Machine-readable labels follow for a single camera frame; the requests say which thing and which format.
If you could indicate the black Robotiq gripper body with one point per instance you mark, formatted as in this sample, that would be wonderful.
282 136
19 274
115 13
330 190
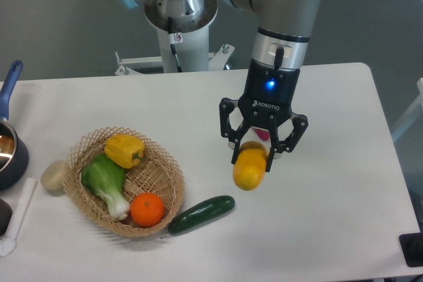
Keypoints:
267 92

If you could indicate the white frame at right edge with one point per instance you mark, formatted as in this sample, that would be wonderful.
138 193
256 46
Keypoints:
409 116

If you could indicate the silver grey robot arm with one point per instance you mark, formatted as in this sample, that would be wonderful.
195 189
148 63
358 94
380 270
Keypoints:
279 49

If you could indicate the yellow orange mango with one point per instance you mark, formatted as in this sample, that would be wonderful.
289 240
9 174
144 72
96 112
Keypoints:
250 166

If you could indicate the orange tangerine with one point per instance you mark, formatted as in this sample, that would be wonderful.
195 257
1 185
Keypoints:
147 209

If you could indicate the dark blue saucepan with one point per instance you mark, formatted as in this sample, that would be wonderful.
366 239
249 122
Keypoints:
14 153

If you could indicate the dark green cucumber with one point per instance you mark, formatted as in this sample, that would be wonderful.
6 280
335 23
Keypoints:
201 213

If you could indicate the pink red fruit piece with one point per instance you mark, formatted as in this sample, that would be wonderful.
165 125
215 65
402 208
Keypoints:
262 133

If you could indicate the beige potato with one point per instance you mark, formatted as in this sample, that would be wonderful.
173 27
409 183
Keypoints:
52 178

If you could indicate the black object at left edge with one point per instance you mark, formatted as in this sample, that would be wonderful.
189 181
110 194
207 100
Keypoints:
6 213

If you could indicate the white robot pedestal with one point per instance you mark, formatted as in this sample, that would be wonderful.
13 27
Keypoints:
183 31

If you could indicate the black device at table edge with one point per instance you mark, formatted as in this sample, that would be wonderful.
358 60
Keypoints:
412 246

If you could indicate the green bok choy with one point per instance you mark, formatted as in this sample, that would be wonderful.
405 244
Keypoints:
104 178

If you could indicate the white spatula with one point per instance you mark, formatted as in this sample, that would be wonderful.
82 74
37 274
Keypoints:
8 242

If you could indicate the yellow bell pepper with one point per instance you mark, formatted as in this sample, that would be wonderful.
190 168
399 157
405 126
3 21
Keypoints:
125 150

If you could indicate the woven wicker basket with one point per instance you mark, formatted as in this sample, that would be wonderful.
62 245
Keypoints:
158 173

